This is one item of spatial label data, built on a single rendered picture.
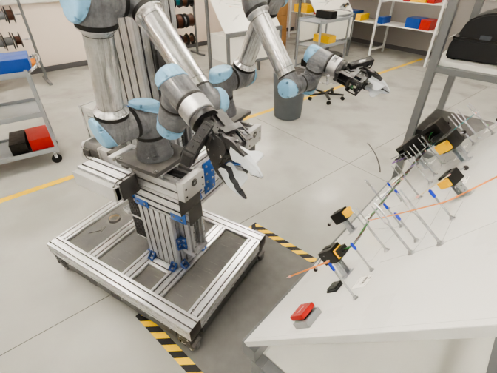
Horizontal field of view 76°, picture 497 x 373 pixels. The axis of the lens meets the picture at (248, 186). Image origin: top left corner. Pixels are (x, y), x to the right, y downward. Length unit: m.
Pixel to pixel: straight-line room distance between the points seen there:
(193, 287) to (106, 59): 1.39
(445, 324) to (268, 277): 1.83
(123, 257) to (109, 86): 1.42
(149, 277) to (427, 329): 1.77
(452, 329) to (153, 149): 1.09
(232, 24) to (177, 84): 4.88
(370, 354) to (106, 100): 1.17
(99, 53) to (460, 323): 1.03
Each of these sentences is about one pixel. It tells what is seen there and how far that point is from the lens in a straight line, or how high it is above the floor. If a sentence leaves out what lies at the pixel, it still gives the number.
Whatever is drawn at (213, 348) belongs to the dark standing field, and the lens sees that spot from 2.05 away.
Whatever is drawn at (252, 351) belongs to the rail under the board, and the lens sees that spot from 1.08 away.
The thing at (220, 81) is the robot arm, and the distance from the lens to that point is 1.59.
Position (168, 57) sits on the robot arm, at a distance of 0.98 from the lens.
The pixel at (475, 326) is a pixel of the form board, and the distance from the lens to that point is 0.54.
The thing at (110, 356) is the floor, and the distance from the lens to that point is 2.17.
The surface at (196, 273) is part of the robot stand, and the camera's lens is 2.09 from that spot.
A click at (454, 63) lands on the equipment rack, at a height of 1.46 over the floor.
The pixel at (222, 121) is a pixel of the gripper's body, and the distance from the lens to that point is 0.75.
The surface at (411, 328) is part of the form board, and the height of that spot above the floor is 1.35.
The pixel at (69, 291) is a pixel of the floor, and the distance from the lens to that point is 2.55.
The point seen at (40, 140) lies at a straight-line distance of 3.97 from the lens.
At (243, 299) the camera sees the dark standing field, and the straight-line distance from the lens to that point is 2.21.
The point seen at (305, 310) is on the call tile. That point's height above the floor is 1.13.
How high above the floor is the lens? 1.82
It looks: 36 degrees down
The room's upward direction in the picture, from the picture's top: straight up
